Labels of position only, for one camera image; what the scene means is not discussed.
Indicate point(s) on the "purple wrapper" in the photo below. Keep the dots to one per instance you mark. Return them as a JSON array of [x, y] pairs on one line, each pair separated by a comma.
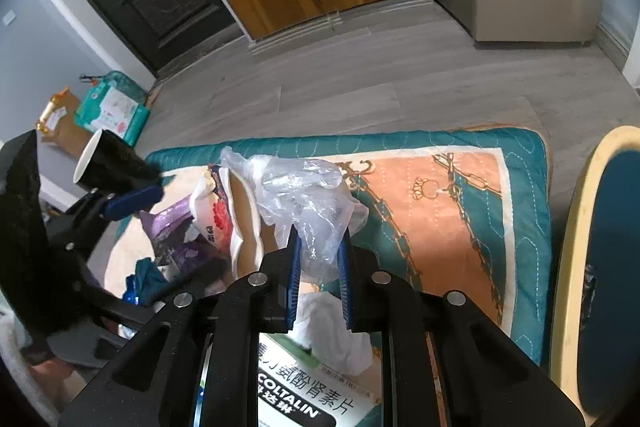
[[172, 217]]

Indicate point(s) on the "teal orange printed mat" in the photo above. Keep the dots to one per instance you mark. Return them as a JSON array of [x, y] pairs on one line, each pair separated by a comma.
[[450, 232]]

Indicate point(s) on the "white wall socket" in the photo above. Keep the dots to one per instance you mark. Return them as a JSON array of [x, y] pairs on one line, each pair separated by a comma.
[[9, 18]]

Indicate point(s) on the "black paper cup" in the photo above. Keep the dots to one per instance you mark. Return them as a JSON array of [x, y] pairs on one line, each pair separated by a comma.
[[115, 162]]

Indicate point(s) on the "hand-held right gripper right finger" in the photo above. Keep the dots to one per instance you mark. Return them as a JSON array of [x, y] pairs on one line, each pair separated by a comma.
[[344, 287]]

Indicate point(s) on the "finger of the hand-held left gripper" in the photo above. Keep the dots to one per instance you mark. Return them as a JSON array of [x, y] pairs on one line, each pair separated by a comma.
[[132, 203]]

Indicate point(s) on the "green white medicine box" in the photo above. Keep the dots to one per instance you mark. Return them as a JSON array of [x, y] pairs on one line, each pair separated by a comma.
[[310, 392]]

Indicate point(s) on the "white tissue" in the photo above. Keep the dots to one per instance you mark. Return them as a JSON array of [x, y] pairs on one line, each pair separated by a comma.
[[325, 332]]

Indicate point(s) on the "clear plastic bag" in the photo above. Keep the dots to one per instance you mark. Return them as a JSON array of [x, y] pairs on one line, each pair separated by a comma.
[[300, 187]]

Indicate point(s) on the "gold foil packet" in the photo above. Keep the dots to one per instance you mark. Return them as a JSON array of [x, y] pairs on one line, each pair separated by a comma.
[[50, 109]]

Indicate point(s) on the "green wipes package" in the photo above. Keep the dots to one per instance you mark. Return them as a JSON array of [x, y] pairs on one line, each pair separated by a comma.
[[112, 109]]

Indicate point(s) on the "dark teal wrapper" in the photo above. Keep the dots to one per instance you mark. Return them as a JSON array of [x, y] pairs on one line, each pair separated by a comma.
[[150, 279]]

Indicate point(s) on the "cardboard box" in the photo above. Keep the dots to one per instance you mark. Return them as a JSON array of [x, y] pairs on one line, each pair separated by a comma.
[[70, 134]]

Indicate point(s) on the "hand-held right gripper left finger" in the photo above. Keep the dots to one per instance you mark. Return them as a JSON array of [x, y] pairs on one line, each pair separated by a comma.
[[294, 277]]

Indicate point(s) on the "blue bin with yellow rim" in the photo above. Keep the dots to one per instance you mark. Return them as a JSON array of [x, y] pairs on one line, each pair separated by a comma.
[[615, 257]]

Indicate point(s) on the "white red-print paper bag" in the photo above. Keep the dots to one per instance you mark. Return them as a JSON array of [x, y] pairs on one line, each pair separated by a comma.
[[217, 207]]

